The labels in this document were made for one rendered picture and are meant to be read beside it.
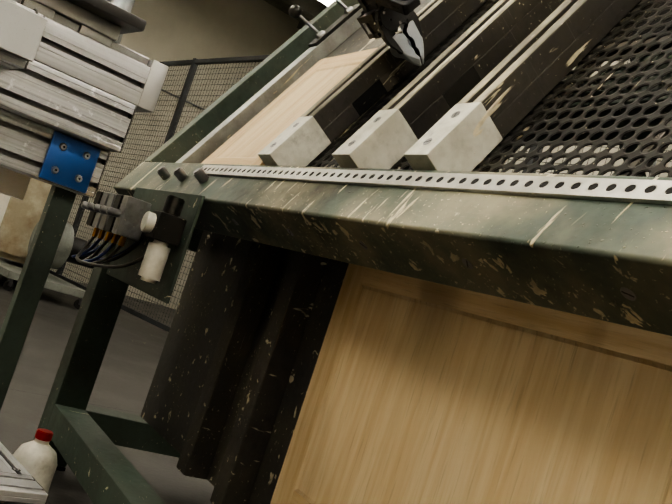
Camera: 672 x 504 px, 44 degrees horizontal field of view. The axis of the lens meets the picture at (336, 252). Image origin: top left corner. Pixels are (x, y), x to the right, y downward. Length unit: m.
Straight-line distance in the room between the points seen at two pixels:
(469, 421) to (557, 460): 0.18
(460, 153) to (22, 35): 0.67
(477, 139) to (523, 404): 0.39
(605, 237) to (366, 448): 0.74
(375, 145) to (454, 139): 0.22
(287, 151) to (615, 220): 0.94
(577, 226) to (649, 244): 0.10
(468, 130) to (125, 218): 0.92
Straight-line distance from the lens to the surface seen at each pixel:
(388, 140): 1.45
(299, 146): 1.72
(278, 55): 2.65
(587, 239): 0.89
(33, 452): 2.04
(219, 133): 2.30
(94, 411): 2.53
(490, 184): 1.08
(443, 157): 1.24
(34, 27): 1.38
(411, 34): 1.80
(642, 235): 0.85
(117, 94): 1.55
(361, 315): 1.59
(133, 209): 1.93
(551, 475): 1.17
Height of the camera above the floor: 0.67
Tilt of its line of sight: 4 degrees up
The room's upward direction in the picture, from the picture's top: 18 degrees clockwise
